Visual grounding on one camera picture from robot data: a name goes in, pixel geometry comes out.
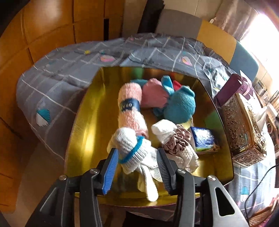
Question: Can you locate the white knit glove blue cuff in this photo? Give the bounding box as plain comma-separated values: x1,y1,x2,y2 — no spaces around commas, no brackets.
107,127,162,202

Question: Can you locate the mauve satin scrunchie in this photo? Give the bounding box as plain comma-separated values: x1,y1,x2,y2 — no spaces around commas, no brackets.
163,124,192,156

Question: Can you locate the blue tissue packet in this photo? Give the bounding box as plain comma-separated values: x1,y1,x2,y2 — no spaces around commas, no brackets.
190,127,220,153

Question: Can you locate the gold storage box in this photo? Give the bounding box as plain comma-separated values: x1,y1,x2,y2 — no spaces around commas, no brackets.
64,66,234,207

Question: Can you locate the pink rolled towel blue band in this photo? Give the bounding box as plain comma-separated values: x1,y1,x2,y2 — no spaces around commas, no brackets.
118,82,149,139

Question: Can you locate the blue plush toy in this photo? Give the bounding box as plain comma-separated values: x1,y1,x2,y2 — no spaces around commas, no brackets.
153,76,196,124

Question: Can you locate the pink plush piece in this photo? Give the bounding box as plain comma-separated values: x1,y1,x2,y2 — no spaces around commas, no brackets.
141,78,169,108

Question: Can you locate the red plush piece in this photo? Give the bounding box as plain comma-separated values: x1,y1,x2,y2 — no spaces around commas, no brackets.
172,80,182,91

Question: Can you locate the grey patterned bed quilt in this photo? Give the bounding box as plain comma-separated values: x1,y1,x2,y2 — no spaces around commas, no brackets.
16,32,279,217

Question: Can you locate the purple carton box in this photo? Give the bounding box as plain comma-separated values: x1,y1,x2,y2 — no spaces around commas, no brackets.
214,73,254,107

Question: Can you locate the grey yellow blue headboard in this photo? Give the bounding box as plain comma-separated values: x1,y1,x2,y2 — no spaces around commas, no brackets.
156,9,259,81

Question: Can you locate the black rolled mat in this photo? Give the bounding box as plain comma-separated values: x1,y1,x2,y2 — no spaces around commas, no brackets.
137,0,165,34

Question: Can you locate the pink beige curtain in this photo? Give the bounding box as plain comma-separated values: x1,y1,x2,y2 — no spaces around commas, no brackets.
209,0,258,41

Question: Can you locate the black cable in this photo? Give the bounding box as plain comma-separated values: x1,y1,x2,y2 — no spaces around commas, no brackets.
244,163,279,219

